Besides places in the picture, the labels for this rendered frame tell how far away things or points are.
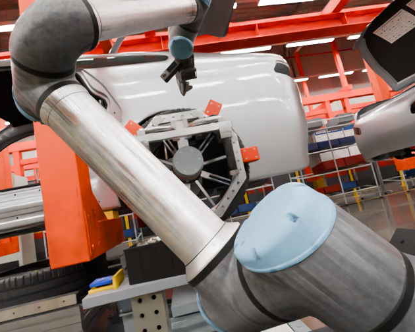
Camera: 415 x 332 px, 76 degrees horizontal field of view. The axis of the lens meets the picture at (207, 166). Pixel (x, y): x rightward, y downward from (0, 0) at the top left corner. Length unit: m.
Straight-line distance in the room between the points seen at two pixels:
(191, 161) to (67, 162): 0.55
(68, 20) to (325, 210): 0.54
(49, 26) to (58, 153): 0.80
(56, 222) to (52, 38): 0.87
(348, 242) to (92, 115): 0.49
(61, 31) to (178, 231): 0.43
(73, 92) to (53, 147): 0.75
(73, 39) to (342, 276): 0.59
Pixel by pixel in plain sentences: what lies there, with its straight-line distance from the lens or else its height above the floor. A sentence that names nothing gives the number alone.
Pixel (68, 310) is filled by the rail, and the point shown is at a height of 0.33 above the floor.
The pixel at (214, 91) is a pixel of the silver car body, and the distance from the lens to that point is 1.90.
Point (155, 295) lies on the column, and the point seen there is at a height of 0.40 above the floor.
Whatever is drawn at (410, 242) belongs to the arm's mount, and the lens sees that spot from 0.62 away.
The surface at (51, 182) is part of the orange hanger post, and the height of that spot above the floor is 0.88.
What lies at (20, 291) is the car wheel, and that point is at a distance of 1.63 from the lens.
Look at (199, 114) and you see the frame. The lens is 1.34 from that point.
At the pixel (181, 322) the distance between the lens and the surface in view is 1.38.
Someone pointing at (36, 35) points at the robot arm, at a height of 1.01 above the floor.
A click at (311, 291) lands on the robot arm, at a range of 0.38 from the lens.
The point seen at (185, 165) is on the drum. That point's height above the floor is 0.83.
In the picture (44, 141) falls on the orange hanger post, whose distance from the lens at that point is 1.37.
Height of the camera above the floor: 0.66
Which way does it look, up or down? 8 degrees up
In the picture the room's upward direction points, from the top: 12 degrees counter-clockwise
